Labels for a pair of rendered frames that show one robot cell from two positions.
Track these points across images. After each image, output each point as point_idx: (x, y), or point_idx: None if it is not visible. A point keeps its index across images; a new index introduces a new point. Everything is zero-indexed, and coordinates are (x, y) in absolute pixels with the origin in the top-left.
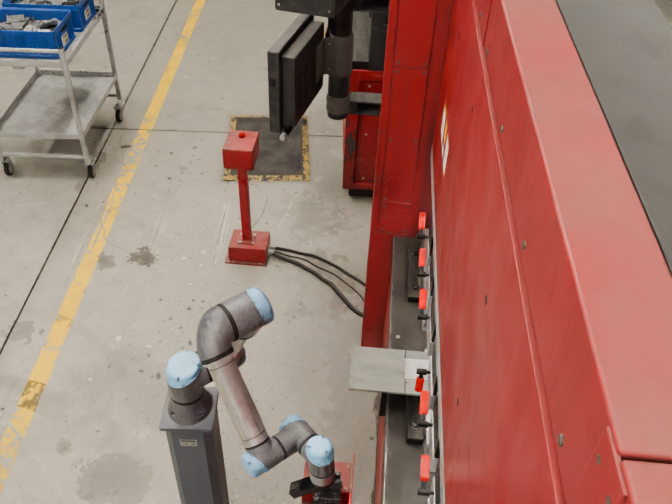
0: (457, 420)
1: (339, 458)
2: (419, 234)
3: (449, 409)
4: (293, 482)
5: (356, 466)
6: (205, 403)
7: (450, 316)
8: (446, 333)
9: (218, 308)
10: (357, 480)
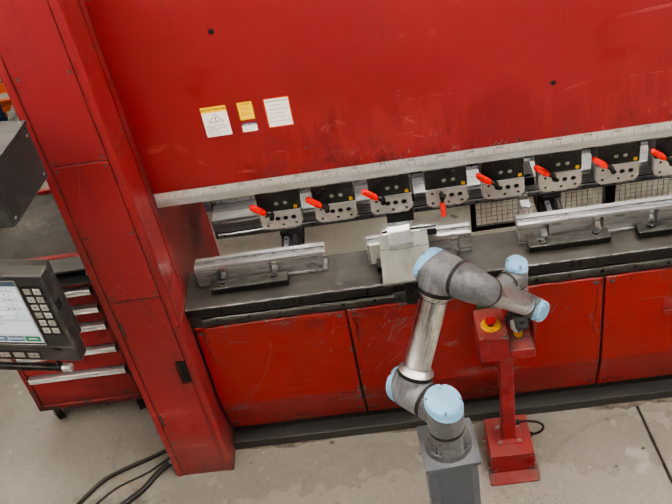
0: (564, 84)
1: (361, 466)
2: (271, 215)
3: (534, 113)
4: (517, 326)
5: (368, 450)
6: None
7: (467, 103)
8: (466, 121)
9: (459, 268)
10: (384, 446)
